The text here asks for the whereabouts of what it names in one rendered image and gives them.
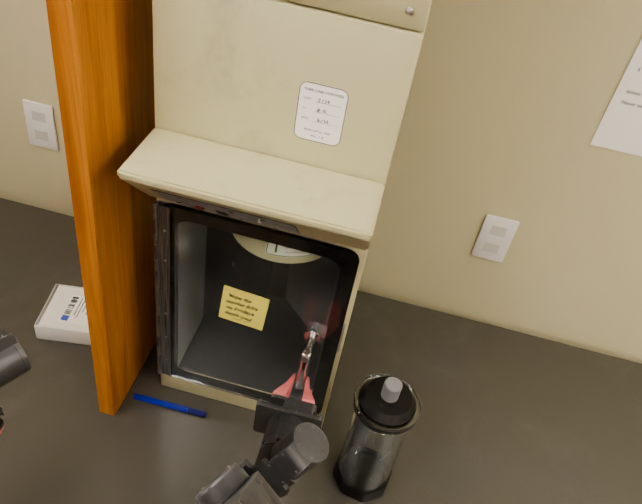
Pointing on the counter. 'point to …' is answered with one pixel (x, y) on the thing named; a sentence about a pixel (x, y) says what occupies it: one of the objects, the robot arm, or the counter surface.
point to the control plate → (228, 212)
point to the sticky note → (243, 307)
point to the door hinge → (157, 259)
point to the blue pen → (169, 405)
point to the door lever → (305, 359)
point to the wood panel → (135, 317)
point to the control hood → (257, 186)
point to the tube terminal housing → (280, 93)
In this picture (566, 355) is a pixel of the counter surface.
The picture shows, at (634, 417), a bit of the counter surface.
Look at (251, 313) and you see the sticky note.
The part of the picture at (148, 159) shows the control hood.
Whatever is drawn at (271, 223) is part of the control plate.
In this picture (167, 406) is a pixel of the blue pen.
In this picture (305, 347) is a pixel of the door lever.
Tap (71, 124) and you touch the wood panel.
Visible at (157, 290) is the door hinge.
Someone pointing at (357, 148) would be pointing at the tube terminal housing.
